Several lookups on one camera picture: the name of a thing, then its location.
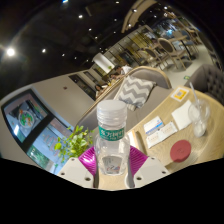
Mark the group of ceiling lights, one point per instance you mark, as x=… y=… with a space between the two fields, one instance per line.
x=10 y=51

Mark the grey chevron cushion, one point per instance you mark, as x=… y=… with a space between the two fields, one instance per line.
x=135 y=91

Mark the white round column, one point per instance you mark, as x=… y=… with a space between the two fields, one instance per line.
x=103 y=62

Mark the white paper packet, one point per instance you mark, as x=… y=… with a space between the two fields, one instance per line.
x=161 y=135

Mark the green potted plant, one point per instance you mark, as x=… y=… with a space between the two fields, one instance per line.
x=75 y=143

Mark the dark-framed decorated window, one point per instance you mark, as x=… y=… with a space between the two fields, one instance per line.
x=26 y=116

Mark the flat round red coaster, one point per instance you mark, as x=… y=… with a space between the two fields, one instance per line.
x=180 y=151

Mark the white and blue packet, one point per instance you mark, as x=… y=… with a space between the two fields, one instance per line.
x=154 y=125

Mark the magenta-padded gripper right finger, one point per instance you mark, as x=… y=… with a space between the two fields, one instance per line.
x=148 y=170

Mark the grey tufted armchair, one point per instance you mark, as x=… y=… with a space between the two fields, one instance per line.
x=210 y=83

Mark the group of wooden chairs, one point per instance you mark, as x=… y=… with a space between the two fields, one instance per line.
x=166 y=46

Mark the person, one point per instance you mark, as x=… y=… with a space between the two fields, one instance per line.
x=124 y=70
x=100 y=90

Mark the grey curved sofa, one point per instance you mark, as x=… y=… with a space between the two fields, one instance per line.
x=146 y=71

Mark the white box with orange edge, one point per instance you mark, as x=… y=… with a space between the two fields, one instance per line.
x=132 y=138

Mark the clear plastic cup with straw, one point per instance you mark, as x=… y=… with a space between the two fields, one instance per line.
x=199 y=123

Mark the clear plastic water bottle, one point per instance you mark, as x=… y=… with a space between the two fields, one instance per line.
x=111 y=153

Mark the yellow square card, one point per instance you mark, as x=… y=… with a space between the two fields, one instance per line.
x=180 y=93

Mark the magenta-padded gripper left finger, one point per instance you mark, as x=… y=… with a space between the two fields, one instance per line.
x=76 y=171

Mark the white paper napkin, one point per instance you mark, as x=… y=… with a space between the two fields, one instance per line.
x=181 y=115

